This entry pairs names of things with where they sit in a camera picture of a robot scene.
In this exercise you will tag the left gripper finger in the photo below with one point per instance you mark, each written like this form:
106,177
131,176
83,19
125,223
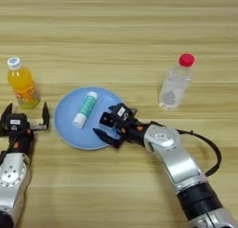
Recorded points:
45,114
6,112

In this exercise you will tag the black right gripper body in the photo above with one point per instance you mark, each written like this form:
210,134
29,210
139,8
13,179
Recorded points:
131,132

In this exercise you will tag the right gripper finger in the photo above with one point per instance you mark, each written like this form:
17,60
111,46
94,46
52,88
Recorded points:
112,108
107,138

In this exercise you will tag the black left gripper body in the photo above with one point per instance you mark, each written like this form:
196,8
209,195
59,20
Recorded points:
21,141

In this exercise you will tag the small black cube two dots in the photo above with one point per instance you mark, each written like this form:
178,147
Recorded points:
107,120

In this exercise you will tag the green white glue stick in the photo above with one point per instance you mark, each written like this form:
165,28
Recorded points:
85,109

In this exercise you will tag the orange juice bottle white cap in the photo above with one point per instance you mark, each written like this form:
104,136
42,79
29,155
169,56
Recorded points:
23,86

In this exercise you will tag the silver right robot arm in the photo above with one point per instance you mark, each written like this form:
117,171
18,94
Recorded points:
176,157

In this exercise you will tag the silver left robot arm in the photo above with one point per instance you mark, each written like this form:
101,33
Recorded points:
12,176

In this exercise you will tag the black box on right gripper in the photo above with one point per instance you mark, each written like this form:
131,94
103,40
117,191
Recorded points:
122,111

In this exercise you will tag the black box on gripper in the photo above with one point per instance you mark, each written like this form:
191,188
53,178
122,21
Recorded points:
15,122
122,111

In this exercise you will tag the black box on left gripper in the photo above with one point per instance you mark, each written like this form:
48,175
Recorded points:
15,122

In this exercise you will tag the blue round plate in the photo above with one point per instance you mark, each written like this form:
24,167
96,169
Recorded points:
66,132

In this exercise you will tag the clear plastic bottle red cap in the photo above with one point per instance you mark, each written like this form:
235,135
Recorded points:
175,86

